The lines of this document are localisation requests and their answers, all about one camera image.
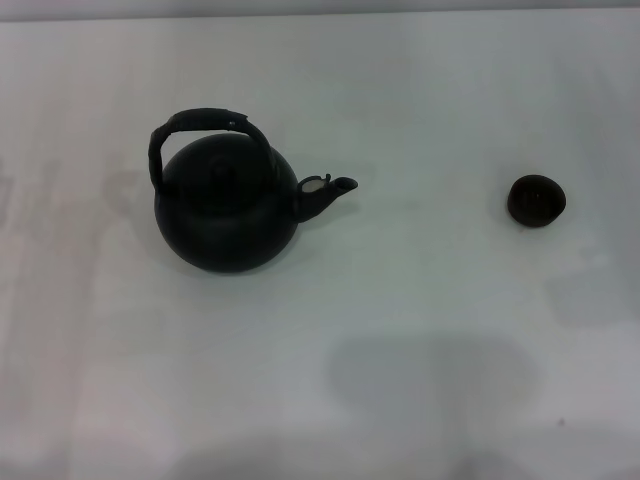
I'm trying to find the small dark teacup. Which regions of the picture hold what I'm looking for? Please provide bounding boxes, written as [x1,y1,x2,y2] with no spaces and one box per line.
[507,174,568,229]

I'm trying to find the black round teapot with handle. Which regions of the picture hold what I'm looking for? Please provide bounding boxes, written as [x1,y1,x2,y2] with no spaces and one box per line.
[147,106,360,274]

